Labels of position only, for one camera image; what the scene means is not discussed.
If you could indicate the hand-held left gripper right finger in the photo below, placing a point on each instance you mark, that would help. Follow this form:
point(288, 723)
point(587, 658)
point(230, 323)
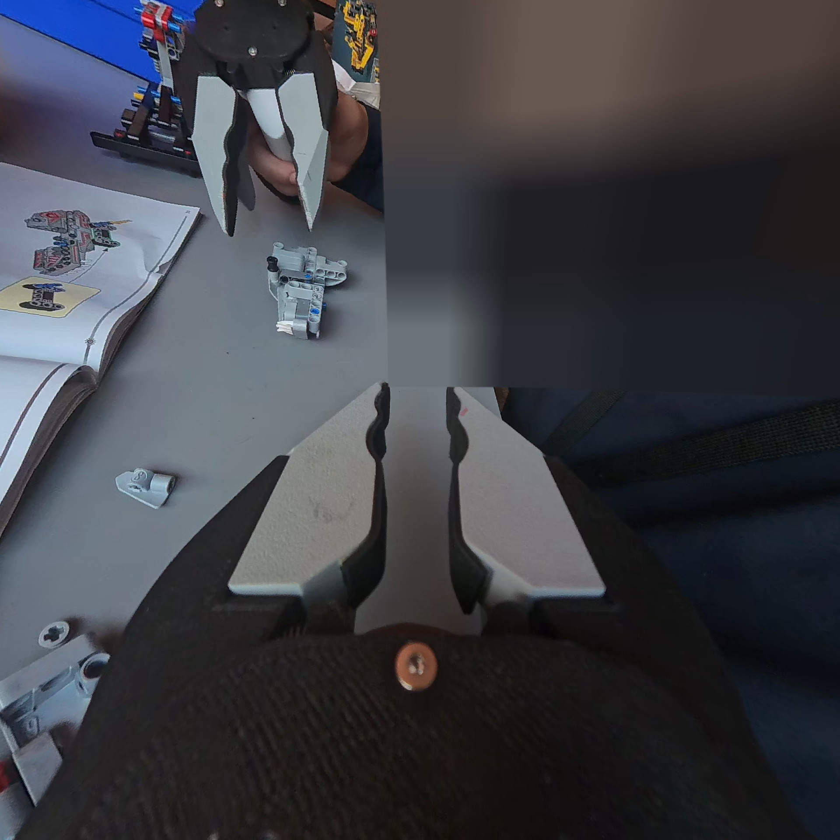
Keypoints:
point(518, 518)

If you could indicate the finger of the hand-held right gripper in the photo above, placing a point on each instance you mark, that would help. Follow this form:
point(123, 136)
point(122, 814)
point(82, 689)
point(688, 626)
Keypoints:
point(307, 138)
point(213, 144)

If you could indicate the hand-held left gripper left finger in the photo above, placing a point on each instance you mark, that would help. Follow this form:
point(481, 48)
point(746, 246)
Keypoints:
point(308, 505)

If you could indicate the grey lego jaw assembly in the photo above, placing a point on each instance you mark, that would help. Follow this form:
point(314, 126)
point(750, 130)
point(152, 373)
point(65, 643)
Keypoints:
point(302, 289)

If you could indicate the person's right forearm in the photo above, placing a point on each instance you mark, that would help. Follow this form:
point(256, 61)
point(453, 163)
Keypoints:
point(371, 174)

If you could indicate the black lego chassis assembly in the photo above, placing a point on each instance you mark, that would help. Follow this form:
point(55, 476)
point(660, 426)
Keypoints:
point(161, 124)

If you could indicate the lego set box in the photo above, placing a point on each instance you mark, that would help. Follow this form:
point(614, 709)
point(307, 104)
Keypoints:
point(358, 39)

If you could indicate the small grey lego piece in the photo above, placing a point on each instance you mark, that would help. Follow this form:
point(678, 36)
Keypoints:
point(148, 487)

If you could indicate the lego instruction booklet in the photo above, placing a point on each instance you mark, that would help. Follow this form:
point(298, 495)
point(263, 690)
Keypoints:
point(72, 262)

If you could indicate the small grey lego connector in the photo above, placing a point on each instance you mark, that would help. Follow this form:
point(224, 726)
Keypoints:
point(54, 634)

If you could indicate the grey lego panel assembly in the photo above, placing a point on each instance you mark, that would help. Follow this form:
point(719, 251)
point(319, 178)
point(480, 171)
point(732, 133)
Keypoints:
point(46, 689)

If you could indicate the person's right hand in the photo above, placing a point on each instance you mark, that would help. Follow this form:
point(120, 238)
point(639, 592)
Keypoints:
point(348, 138)

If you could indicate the blue board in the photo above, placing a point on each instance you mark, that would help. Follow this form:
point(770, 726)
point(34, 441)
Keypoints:
point(79, 19)

